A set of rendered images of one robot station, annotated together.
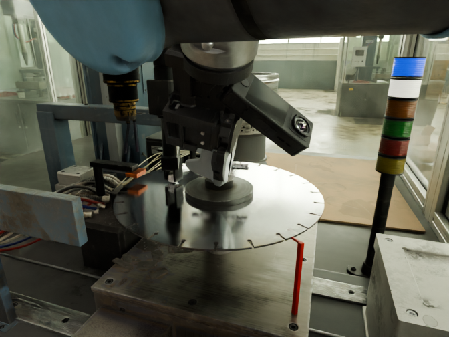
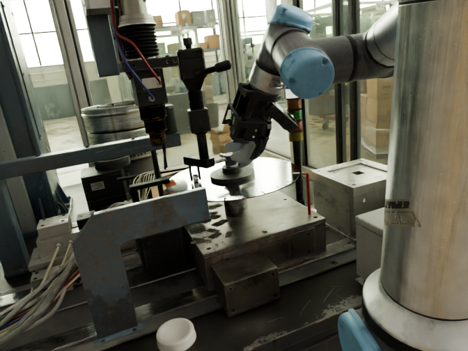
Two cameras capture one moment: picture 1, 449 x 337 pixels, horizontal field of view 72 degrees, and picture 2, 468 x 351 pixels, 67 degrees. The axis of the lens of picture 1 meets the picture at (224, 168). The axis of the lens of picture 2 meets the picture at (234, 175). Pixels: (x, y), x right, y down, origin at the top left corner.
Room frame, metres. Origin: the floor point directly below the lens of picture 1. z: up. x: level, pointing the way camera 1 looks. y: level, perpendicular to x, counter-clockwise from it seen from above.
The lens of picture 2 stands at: (-0.20, 0.52, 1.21)
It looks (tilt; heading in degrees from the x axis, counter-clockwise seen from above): 17 degrees down; 322
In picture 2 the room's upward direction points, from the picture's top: 7 degrees counter-clockwise
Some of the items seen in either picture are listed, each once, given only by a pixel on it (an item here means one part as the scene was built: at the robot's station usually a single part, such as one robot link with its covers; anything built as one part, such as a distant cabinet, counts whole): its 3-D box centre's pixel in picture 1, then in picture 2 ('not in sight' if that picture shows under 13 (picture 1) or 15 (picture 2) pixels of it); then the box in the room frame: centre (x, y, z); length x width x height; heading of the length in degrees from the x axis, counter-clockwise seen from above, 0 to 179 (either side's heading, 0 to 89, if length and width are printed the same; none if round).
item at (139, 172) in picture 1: (118, 180); (154, 195); (0.53, 0.19, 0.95); 0.10 x 0.03 x 0.07; 72
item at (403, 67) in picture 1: (407, 67); not in sight; (0.52, -0.29, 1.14); 0.05 x 0.04 x 0.03; 162
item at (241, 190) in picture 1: (219, 184); (231, 170); (0.47, 0.01, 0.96); 0.11 x 0.11 x 0.03
